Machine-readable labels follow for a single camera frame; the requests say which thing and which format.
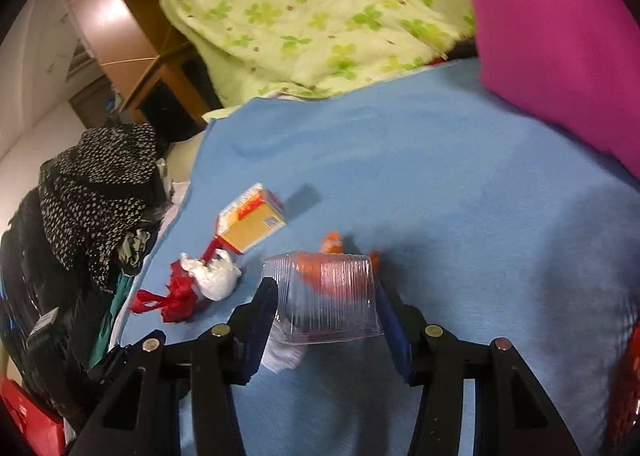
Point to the white paper scrap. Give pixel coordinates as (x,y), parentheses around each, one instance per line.
(282,358)

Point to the brown wooden cabinet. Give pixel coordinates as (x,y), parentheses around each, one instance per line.
(115,20)

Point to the blue towel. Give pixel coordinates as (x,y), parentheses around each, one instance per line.
(450,186)

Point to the grey green patterned cloth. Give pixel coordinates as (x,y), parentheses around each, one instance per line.
(135,251)

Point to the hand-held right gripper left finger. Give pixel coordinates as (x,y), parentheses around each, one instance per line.
(260,316)

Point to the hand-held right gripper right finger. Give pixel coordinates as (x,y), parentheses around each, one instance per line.
(395,331)

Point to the black white dotted garment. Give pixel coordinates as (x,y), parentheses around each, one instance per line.
(100,186)

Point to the red ribbon bow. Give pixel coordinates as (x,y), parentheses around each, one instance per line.
(180,291)

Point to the black jacket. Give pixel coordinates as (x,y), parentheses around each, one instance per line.
(30,276)

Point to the red plastic wrapper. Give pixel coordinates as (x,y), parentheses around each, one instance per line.
(332,243)

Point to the clear plastic container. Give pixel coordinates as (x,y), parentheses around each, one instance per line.
(330,316)

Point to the small orange cardboard box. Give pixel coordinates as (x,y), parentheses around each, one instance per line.
(255,226)

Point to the teal cloth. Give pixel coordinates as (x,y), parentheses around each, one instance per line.
(112,316)

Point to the red bag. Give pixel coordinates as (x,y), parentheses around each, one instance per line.
(25,416)

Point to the magenta pillow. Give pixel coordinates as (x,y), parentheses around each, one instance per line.
(550,35)

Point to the green floral quilt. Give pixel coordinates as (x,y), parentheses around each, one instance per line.
(300,10)

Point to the white tissue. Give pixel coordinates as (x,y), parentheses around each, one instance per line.
(217,278)

